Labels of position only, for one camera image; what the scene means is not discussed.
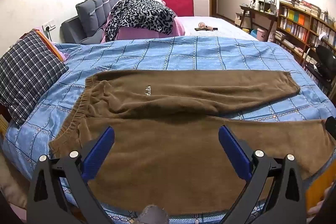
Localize light bed sheet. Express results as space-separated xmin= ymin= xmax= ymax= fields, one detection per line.
xmin=176 ymin=16 xmax=259 ymax=42

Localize black chair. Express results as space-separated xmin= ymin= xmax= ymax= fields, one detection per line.
xmin=302 ymin=44 xmax=336 ymax=96

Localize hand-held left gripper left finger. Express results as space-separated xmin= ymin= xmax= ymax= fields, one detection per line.
xmin=26 ymin=126 xmax=116 ymax=224

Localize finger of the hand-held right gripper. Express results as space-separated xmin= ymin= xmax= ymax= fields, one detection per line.
xmin=325 ymin=117 xmax=336 ymax=133

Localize leopard print blanket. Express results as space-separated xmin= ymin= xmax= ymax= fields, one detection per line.
xmin=105 ymin=0 xmax=178 ymax=42

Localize dark wooden desk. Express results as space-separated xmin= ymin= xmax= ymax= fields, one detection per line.
xmin=239 ymin=5 xmax=279 ymax=33

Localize white wall socket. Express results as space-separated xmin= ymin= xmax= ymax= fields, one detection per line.
xmin=42 ymin=20 xmax=56 ymax=31

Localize grey padded headboard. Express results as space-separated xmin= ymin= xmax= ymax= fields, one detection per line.
xmin=60 ymin=0 xmax=126 ymax=45

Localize wooden bed frame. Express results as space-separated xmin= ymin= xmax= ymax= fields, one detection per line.
xmin=306 ymin=161 xmax=336 ymax=214

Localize dark plaid pillow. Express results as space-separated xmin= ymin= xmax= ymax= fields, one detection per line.
xmin=0 ymin=30 xmax=69 ymax=127

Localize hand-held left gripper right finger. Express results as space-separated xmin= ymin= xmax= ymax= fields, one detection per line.
xmin=218 ymin=125 xmax=307 ymax=224

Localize orange and pink folded cloth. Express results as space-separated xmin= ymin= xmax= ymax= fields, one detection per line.
xmin=34 ymin=28 xmax=70 ymax=62

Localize blue patterned blanket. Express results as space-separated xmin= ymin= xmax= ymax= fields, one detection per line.
xmin=0 ymin=35 xmax=336 ymax=224

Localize stack of books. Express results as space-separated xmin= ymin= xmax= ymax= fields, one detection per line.
xmin=282 ymin=0 xmax=322 ymax=17

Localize wooden bookshelf with books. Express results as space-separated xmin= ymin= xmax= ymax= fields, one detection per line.
xmin=273 ymin=0 xmax=336 ymax=69

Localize small handheld fan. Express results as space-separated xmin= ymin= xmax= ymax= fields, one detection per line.
xmin=195 ymin=22 xmax=218 ymax=31

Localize brown fleece pants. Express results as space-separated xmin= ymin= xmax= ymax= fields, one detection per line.
xmin=49 ymin=69 xmax=336 ymax=216

